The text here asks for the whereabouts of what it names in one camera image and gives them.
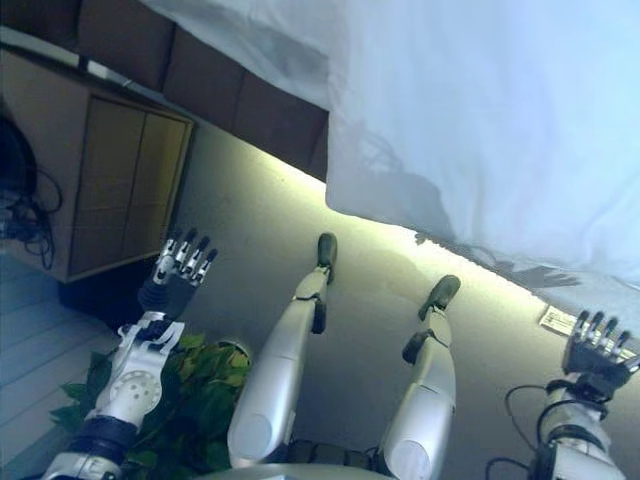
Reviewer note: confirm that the wooden nightstand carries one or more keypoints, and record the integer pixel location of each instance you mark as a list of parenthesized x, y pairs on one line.
[(110, 185)]

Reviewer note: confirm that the silver left robot leg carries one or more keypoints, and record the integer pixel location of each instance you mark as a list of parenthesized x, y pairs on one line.
[(270, 390)]

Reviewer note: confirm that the silver robot leg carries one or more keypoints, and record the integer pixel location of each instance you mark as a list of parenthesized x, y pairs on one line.
[(270, 390), (430, 400)]

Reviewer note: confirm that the printed paper sheet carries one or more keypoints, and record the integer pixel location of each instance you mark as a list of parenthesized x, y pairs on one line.
[(556, 320)]

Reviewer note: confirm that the white fitted bed sheet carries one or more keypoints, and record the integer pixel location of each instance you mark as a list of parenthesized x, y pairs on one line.
[(250, 45)]

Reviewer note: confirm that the brown upholstered bed frame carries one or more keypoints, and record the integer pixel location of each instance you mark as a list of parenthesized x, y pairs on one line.
[(200, 75)]

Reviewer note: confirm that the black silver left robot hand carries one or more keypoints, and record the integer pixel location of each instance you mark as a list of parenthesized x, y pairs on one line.
[(167, 295)]

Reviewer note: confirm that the green leafy plant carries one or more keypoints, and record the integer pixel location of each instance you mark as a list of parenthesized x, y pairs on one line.
[(200, 395)]

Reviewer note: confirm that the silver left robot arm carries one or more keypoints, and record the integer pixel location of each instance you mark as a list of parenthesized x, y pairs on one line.
[(130, 385)]

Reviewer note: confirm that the silver right robot leg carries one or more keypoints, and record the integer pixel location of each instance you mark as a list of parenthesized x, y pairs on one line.
[(430, 400)]

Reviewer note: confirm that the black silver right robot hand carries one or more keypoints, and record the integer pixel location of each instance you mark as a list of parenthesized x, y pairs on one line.
[(595, 357)]

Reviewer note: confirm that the white fringed blanket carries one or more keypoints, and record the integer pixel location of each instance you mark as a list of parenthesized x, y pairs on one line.
[(610, 300)]

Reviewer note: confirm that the white duvet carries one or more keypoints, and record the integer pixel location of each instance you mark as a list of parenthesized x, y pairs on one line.
[(475, 125)]

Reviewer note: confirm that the silver robot torso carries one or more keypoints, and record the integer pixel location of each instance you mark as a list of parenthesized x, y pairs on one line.
[(280, 472)]

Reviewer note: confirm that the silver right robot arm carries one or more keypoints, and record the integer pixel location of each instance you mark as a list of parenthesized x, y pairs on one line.
[(575, 440)]

